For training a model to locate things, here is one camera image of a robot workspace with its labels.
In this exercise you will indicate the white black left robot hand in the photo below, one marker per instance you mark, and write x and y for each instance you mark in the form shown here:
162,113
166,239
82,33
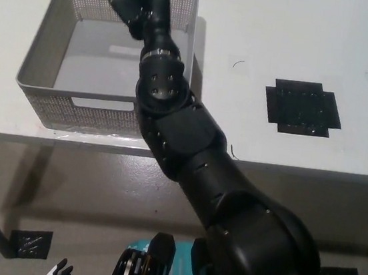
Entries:
61,271

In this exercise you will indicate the clear adhesive tape strip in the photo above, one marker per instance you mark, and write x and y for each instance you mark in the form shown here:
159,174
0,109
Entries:
96,137

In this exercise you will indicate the grey perforated plastic basket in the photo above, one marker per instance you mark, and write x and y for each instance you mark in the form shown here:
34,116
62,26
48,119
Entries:
78,64

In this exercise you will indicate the black cross-shaped mat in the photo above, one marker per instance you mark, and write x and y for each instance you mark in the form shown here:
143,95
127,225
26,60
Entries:
303,108

